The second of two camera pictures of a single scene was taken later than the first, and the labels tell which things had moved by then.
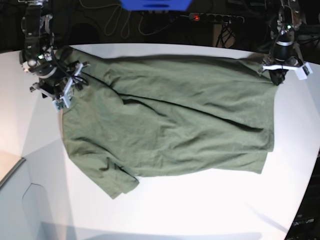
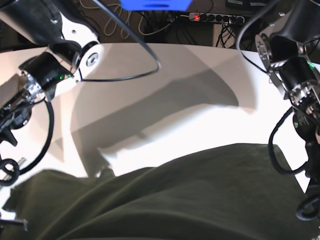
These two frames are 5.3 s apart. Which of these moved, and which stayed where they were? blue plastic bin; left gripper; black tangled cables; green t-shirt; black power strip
Moved: left gripper; green t-shirt
Stayed: black power strip; black tangled cables; blue plastic bin
